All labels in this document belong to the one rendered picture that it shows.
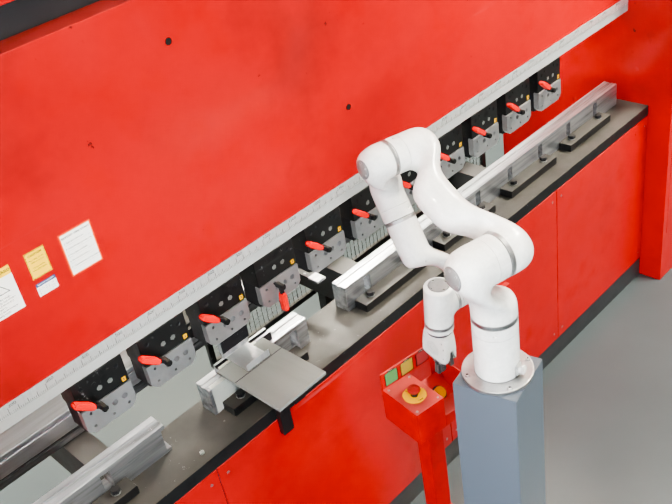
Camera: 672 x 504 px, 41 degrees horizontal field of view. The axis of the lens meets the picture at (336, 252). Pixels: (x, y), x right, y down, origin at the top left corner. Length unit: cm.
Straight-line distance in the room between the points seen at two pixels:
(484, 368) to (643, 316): 193
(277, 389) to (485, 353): 58
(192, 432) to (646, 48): 239
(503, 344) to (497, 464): 40
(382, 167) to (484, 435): 77
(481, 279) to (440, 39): 99
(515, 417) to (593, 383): 150
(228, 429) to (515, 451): 79
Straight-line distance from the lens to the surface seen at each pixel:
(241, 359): 259
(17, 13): 203
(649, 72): 394
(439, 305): 246
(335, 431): 286
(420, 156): 232
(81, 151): 206
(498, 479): 259
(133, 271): 223
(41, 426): 265
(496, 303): 219
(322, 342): 278
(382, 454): 313
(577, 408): 375
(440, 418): 272
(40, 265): 209
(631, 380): 388
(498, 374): 235
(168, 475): 251
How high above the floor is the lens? 263
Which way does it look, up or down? 34 degrees down
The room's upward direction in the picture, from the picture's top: 10 degrees counter-clockwise
